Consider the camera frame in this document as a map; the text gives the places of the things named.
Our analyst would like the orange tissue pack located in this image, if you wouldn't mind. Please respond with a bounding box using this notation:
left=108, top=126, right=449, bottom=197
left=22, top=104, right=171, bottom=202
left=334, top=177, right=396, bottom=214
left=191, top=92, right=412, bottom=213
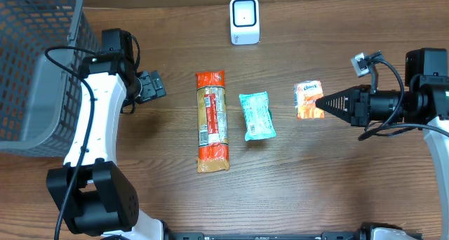
left=294, top=81, right=324, bottom=119

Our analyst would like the teal tissue pack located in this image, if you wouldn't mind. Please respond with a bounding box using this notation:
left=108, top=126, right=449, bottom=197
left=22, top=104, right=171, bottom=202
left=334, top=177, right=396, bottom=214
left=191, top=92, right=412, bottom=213
left=239, top=91, right=276, bottom=141

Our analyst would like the orange spaghetti package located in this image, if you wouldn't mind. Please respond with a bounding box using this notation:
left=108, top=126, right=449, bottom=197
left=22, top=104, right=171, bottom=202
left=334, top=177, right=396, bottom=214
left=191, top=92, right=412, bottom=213
left=196, top=70, right=230, bottom=173

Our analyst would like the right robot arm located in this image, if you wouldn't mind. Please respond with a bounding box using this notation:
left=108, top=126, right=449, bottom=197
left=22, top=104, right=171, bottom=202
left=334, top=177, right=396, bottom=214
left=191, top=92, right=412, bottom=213
left=316, top=48, right=448, bottom=239

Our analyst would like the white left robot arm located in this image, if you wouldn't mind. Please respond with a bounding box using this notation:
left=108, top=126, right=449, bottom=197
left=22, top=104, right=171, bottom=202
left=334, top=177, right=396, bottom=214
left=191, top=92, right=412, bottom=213
left=45, top=47, right=171, bottom=239

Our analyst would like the white barcode scanner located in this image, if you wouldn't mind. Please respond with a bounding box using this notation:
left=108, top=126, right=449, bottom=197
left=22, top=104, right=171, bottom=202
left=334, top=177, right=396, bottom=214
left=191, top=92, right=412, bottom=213
left=229, top=0, right=260, bottom=45

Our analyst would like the grey plastic basket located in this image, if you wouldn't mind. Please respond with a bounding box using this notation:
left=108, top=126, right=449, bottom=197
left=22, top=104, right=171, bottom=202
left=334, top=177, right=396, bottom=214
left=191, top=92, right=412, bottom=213
left=1, top=0, right=100, bottom=157

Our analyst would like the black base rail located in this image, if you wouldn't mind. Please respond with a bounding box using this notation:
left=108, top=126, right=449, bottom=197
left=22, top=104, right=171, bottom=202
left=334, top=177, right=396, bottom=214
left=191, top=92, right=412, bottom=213
left=166, top=231, right=374, bottom=240

